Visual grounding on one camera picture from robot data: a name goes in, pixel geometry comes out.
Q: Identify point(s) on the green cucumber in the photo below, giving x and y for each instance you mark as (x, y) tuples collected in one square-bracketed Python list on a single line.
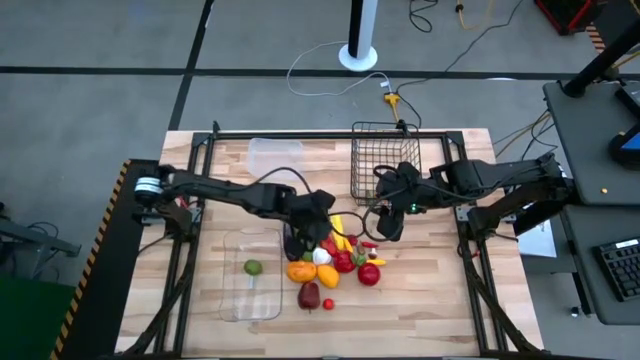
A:
[(307, 256)]

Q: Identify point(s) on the white paper sheet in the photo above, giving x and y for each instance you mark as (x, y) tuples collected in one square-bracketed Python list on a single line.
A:
[(540, 242)]

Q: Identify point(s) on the grey metal stand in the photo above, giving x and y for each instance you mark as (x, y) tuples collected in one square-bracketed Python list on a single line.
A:
[(40, 240)]

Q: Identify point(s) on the small cherry tomato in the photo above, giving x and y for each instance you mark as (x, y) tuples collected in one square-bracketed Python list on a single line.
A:
[(328, 304)]

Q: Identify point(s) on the grey side desk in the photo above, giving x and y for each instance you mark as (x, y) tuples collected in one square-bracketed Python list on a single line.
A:
[(585, 150)]

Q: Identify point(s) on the orange bell pepper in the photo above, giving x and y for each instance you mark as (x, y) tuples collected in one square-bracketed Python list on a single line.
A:
[(301, 272)]

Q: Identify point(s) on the dark red apple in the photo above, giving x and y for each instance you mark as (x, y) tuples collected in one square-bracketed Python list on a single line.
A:
[(308, 296)]

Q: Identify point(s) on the green lime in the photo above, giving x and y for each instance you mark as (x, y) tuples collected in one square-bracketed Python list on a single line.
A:
[(253, 267)]

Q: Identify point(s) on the orange citrus fruit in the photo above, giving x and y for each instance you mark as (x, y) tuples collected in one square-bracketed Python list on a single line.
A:
[(328, 276)]

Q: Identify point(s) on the white black pole stand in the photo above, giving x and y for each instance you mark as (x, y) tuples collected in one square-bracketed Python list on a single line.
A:
[(357, 57)]

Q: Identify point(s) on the black blue desk device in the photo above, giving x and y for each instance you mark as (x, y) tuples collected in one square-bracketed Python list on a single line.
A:
[(625, 150)]

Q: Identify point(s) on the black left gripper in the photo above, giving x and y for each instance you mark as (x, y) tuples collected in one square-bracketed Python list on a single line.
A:
[(312, 210)]

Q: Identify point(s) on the yellow banana toy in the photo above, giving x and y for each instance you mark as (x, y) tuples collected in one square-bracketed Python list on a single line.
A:
[(376, 261), (349, 246)]

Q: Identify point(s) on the small brown mushroom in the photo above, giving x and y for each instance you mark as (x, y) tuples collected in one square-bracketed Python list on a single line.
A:
[(373, 254)]

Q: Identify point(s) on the small red pepper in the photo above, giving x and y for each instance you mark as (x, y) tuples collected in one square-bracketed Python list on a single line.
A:
[(353, 240)]

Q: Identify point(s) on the yellow power plug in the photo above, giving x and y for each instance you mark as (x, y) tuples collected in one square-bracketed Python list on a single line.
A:
[(391, 99)]

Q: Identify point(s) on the small green pepper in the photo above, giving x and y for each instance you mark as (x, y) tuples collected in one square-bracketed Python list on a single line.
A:
[(360, 260)]

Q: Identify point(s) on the purple eggplant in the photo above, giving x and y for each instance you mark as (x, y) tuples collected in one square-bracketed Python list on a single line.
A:
[(287, 250)]

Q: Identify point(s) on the long red pepper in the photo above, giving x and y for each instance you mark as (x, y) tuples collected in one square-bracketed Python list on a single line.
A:
[(329, 246)]

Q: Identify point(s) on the small red chili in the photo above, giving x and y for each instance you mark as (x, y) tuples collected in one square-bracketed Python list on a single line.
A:
[(369, 245)]

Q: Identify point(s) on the white garlic bulb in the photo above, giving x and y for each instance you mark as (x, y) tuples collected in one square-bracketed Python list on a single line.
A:
[(321, 256)]

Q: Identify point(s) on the clear plastic bin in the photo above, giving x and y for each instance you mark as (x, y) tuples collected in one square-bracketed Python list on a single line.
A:
[(250, 300)]

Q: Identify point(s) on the red zip tie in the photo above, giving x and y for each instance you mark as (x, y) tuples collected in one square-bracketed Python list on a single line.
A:
[(186, 202)]

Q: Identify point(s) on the green panel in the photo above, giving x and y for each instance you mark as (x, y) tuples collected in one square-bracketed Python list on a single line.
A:
[(30, 320)]

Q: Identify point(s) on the red tomato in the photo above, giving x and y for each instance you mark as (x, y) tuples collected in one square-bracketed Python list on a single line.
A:
[(344, 262)]

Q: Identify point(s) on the red black case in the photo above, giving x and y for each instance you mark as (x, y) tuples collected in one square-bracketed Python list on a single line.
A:
[(570, 12)]

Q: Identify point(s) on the black hazard striped platform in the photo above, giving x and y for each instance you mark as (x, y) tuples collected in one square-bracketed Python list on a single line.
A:
[(100, 300)]

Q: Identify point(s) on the black keyboard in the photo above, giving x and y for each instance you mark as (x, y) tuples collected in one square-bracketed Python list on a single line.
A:
[(622, 270)]

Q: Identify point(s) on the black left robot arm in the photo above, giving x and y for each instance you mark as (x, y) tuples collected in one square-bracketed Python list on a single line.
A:
[(225, 189)]

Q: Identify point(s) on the black aluminium table frame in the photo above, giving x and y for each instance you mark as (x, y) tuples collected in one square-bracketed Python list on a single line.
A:
[(325, 135)]

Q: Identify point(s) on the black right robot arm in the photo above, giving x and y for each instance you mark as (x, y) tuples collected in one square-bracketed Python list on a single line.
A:
[(500, 175)]

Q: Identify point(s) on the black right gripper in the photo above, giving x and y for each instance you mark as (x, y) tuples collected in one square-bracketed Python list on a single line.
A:
[(400, 185)]

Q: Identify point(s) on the frosted plastic container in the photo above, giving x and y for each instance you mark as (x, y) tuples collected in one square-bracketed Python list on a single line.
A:
[(275, 155)]

